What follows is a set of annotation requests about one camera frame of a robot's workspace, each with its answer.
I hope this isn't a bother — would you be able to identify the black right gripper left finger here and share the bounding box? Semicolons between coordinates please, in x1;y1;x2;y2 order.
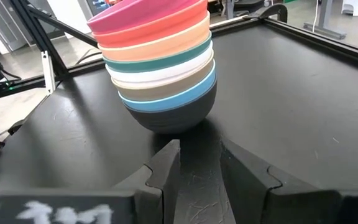
112;139;181;224

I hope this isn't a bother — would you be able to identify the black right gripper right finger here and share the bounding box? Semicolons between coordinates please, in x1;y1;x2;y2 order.
219;136;344;224

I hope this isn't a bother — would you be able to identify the dark grey bowl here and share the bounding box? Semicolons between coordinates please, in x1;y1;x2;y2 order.
123;81;219;134

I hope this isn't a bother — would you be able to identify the blue ridged bowl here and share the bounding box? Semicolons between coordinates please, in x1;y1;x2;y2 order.
118;63;218;113

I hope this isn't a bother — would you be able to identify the beige ridged bowl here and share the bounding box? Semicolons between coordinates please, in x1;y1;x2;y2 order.
111;57;216;102

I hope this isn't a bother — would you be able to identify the white bowl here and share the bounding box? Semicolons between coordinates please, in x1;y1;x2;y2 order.
105;43;214;86

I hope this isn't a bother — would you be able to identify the peach bowl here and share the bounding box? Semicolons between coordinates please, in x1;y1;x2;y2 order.
98;14;211;62

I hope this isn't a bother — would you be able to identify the coral red bowl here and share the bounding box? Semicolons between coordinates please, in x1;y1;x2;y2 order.
91;1;210;49

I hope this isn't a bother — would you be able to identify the pink bowl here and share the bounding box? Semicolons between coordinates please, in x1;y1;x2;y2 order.
86;0;208;34

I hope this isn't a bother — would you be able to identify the black edge clamp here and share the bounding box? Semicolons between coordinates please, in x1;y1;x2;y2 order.
7;119;27;136

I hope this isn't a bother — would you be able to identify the office chair base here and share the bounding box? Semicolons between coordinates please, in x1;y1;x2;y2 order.
225;0;267;18

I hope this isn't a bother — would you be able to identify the grey desk leg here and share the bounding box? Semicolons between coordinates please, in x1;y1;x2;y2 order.
303;0;347;40

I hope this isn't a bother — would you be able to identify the dark display screen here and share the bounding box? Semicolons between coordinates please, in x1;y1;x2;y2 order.
78;0;117;19

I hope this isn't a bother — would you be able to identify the black floor cable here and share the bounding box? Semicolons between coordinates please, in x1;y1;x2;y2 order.
75;48;104;65

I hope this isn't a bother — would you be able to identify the white frame bracket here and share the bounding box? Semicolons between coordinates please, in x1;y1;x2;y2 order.
40;50;57;95

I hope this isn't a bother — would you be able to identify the black table edge rail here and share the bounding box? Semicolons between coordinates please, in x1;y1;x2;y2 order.
0;58;107;101

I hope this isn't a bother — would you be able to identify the black corner handle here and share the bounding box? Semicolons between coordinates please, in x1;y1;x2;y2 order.
243;3;288;23

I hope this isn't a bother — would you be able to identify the black diagonal frame brace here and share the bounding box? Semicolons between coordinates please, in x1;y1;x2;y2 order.
26;2;99;49

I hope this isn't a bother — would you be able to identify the white hanging cable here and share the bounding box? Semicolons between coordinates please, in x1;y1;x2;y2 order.
311;0;320;34

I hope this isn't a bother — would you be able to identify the black frame post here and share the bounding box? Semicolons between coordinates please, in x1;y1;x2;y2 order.
9;0;70;77

